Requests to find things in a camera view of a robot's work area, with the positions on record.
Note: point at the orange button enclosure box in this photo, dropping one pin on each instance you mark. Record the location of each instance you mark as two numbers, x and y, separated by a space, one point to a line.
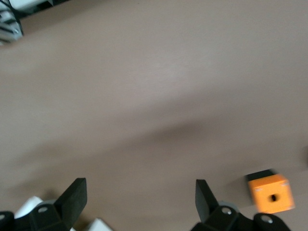
272 192

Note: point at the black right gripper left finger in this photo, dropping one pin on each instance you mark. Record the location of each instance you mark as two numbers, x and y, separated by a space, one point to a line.
69 204

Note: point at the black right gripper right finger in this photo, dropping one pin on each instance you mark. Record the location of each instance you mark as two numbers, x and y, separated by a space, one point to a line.
207 207

